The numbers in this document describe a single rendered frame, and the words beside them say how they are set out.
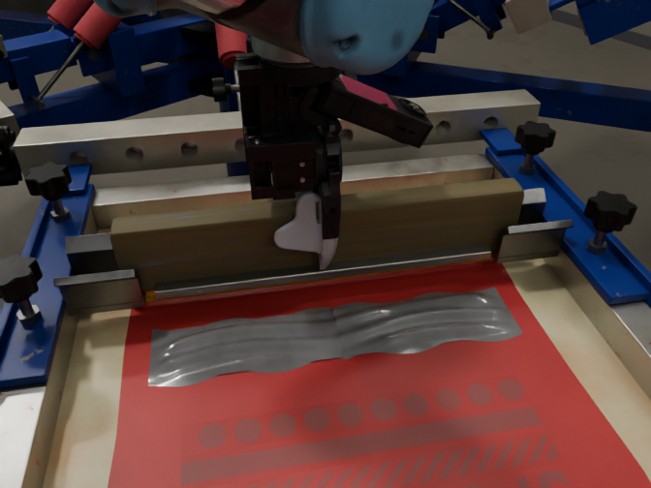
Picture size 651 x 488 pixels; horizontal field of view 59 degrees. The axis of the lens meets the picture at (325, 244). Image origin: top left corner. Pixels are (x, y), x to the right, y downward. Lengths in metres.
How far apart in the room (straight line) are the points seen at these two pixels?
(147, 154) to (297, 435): 0.42
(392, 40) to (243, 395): 0.35
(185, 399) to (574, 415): 0.34
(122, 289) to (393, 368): 0.27
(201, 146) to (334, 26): 0.53
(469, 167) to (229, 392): 0.43
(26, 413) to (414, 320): 0.35
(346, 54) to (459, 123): 0.57
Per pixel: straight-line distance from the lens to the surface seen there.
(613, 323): 0.61
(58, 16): 1.22
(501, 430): 0.53
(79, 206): 0.72
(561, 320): 0.63
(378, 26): 0.27
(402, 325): 0.58
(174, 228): 0.55
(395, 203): 0.57
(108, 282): 0.58
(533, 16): 0.92
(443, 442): 0.51
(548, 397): 0.56
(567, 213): 0.71
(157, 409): 0.54
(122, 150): 0.77
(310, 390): 0.53
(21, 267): 0.55
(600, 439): 0.55
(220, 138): 0.76
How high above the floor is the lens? 1.37
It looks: 38 degrees down
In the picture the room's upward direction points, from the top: straight up
